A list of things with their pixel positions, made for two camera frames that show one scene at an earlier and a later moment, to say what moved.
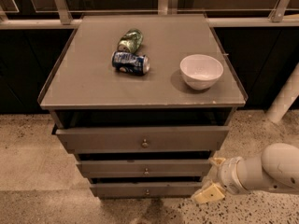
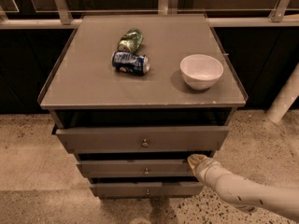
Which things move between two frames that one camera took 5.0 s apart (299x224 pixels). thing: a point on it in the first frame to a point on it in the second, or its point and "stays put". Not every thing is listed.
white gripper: (228, 175) to (207, 169)
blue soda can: (130, 63) stays put
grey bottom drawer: (144, 189) stays put
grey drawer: (144, 168) stays put
